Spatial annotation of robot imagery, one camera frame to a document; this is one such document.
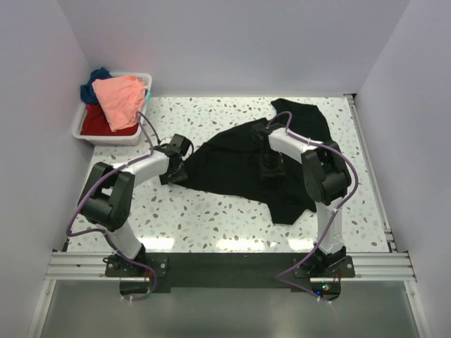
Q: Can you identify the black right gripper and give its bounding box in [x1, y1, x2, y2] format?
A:
[259, 150, 285, 184]

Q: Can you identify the black t shirt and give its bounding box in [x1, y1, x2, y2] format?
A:
[179, 118, 316, 225]

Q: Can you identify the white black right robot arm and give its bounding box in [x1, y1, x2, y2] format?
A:
[250, 123, 352, 277]

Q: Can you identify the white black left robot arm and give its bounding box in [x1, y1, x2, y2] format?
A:
[78, 134, 193, 276]

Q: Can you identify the white plastic laundry basket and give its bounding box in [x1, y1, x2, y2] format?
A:
[72, 72, 152, 146]

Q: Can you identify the teal t shirt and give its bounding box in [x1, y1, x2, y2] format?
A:
[145, 90, 152, 101]

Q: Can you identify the salmon pink t shirt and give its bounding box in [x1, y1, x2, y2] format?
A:
[92, 75, 148, 132]

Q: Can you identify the red t shirt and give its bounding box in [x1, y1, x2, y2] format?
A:
[80, 104, 138, 137]

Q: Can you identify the blue t shirt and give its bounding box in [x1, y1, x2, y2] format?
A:
[80, 67, 112, 104]

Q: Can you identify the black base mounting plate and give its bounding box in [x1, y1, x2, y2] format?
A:
[103, 253, 356, 300]

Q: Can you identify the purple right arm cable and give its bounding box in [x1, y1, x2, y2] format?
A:
[276, 111, 361, 296]

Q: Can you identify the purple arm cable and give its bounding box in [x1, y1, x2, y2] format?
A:
[66, 111, 166, 301]
[276, 111, 361, 296]

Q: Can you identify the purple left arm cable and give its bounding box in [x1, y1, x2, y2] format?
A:
[66, 111, 166, 301]

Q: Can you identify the aluminium right side rail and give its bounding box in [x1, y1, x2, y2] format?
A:
[344, 94, 398, 253]

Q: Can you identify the aluminium front rail frame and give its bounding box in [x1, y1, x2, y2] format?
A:
[44, 252, 416, 282]

